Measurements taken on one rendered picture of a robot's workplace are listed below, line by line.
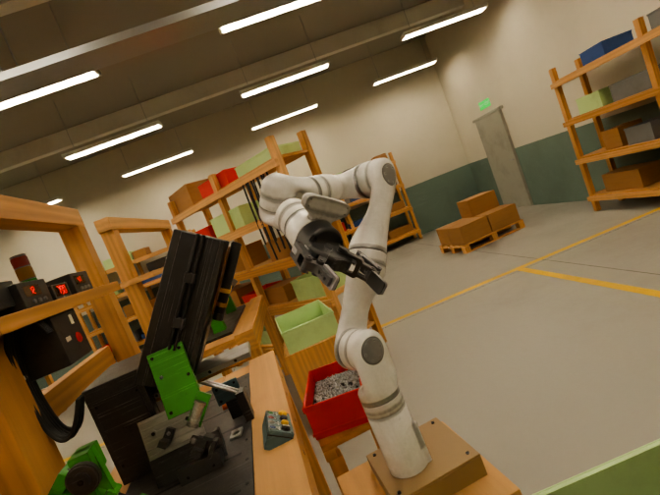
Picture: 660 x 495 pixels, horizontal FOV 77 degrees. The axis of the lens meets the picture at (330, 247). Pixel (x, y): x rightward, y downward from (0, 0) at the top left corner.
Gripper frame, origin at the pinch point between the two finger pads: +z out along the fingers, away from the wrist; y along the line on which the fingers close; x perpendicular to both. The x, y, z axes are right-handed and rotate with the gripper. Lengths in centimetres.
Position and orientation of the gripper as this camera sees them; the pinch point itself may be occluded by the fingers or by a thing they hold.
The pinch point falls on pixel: (358, 285)
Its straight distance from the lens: 60.0
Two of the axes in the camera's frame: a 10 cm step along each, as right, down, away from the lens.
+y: -7.9, -1.4, -5.9
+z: 4.7, 4.8, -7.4
